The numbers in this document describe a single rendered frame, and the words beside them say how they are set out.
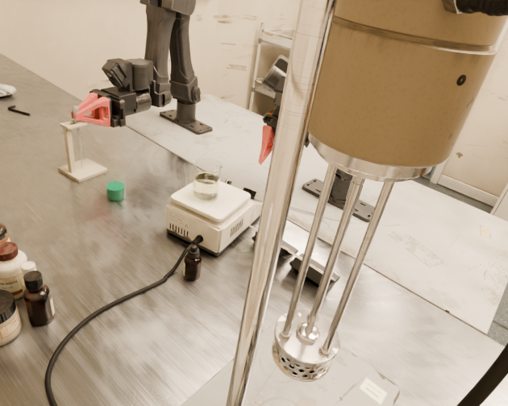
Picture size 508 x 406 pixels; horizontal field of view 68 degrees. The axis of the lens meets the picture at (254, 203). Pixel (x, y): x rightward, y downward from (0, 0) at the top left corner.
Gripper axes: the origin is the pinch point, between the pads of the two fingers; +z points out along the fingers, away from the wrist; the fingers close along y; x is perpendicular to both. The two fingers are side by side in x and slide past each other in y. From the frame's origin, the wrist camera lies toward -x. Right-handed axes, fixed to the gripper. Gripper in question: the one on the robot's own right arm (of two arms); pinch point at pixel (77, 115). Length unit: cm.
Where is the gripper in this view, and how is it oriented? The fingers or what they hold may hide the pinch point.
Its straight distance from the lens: 95.6
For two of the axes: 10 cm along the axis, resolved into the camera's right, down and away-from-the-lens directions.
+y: 8.2, 4.0, -4.1
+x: -1.4, 8.3, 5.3
